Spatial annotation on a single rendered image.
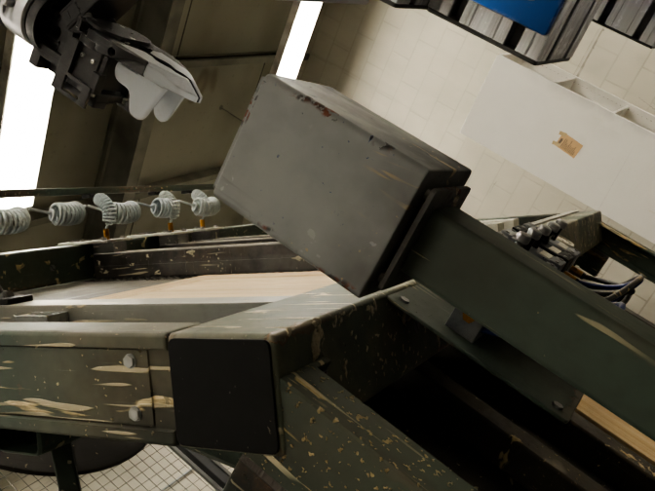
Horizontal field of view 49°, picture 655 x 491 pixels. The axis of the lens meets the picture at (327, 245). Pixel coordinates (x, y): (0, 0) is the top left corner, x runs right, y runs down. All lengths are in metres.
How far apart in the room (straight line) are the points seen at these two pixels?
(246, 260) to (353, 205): 1.25
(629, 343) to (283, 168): 0.30
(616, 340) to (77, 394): 0.52
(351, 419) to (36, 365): 0.36
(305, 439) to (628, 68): 5.72
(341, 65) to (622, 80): 2.56
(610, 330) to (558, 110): 4.37
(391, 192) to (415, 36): 6.23
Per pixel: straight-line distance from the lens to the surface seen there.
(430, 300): 0.91
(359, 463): 0.63
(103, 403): 0.78
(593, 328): 0.57
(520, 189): 6.54
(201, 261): 1.89
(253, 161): 0.62
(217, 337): 0.66
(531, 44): 0.52
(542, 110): 4.93
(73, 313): 1.15
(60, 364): 0.81
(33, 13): 0.85
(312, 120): 0.59
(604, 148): 4.86
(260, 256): 1.79
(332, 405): 0.64
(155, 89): 0.74
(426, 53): 6.73
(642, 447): 1.65
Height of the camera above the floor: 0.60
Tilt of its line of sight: 20 degrees up
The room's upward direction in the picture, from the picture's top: 55 degrees counter-clockwise
